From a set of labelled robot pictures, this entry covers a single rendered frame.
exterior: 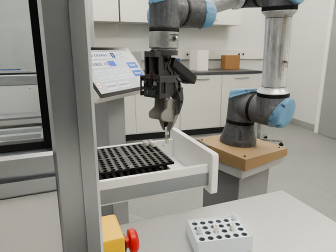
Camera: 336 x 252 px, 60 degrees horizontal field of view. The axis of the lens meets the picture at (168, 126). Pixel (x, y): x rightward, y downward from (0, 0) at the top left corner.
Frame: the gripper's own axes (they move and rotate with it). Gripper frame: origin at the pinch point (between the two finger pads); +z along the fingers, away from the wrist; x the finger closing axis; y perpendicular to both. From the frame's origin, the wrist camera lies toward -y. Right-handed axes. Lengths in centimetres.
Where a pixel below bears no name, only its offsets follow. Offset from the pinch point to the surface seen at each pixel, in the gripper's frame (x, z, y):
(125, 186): 2.7, 10.9, 17.8
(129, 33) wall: -285, -45, -234
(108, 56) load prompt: -86, -17, -45
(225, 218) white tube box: 21.0, 18.5, 2.9
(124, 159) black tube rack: -5.6, 8.2, 11.2
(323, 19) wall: -75, -68, -412
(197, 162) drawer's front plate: 7.1, 10.1, -4.5
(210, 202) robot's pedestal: -12, 44, -42
